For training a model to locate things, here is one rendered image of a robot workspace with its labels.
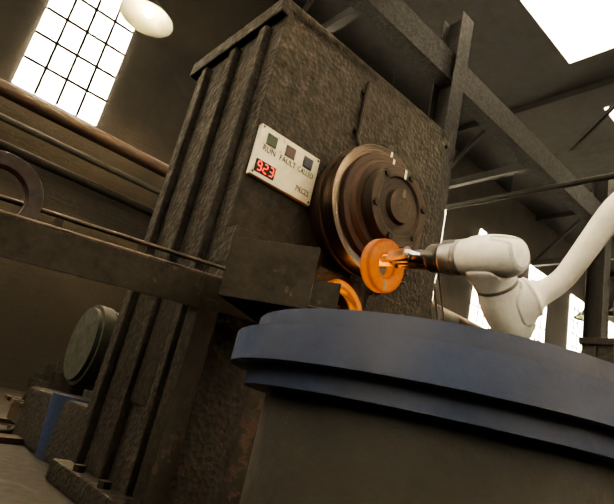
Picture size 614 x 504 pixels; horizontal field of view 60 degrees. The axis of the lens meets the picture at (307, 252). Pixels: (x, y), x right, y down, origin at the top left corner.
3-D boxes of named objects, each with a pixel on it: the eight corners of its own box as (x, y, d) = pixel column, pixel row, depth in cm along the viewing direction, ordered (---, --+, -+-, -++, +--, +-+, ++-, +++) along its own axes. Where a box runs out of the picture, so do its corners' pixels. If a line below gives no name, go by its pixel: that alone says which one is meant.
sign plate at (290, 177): (245, 173, 167) (259, 124, 173) (305, 206, 182) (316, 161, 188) (249, 171, 165) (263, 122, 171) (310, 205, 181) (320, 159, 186)
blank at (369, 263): (363, 232, 147) (372, 231, 145) (399, 246, 157) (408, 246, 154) (355, 286, 144) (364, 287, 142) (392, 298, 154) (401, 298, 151)
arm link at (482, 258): (446, 250, 125) (464, 296, 129) (507, 246, 113) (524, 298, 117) (467, 228, 131) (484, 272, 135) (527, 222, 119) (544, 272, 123)
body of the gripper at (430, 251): (431, 266, 131) (402, 267, 138) (451, 277, 136) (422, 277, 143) (437, 238, 133) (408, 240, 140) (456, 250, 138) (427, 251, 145)
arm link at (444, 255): (470, 280, 131) (450, 280, 136) (476, 246, 134) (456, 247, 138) (449, 268, 126) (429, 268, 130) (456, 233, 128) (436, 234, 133)
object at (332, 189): (305, 250, 169) (334, 124, 183) (398, 296, 196) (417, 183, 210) (318, 248, 164) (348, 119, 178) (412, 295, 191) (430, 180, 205)
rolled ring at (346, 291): (354, 278, 183) (347, 282, 185) (318, 277, 170) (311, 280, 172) (368, 330, 178) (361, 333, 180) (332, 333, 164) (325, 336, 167)
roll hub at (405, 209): (354, 230, 169) (369, 154, 178) (408, 260, 186) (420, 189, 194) (366, 227, 165) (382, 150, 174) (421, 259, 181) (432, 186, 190)
